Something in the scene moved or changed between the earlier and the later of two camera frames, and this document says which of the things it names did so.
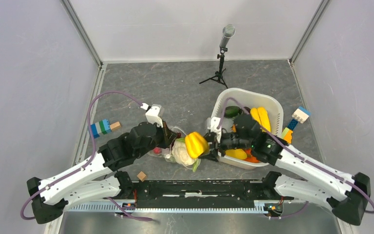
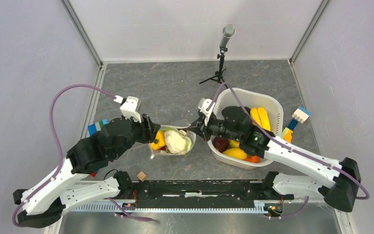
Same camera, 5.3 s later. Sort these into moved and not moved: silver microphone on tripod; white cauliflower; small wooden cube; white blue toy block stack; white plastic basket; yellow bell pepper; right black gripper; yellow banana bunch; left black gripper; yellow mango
Moved: left black gripper; right black gripper; yellow bell pepper; white cauliflower
Not moved: yellow mango; silver microphone on tripod; white plastic basket; yellow banana bunch; small wooden cube; white blue toy block stack
